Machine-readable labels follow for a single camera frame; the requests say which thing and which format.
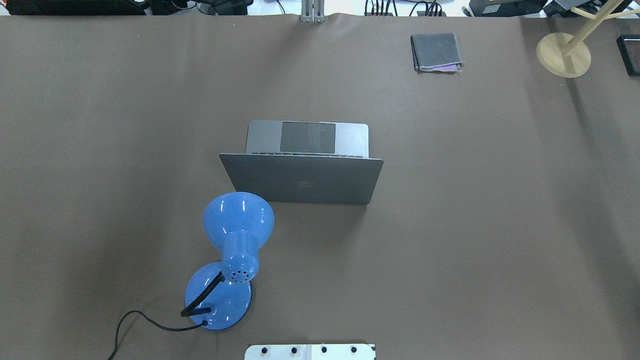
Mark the black tray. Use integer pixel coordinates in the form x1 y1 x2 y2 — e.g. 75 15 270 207
616 34 640 76

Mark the wooden cup stand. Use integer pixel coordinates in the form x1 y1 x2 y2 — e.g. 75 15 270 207
535 0 640 79

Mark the aluminium frame post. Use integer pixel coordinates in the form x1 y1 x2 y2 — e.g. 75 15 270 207
300 0 326 24

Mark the folded grey cloth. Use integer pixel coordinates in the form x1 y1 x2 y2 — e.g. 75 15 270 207
410 32 464 73

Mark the black lamp power cable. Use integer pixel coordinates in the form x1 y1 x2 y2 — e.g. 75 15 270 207
107 310 209 360

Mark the blue desk lamp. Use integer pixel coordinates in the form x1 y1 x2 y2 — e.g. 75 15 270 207
180 191 275 331

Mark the grey laptop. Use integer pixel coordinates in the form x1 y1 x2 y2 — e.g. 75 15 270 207
219 120 384 206

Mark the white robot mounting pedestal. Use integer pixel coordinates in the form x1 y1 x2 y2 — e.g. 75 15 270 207
244 343 377 360

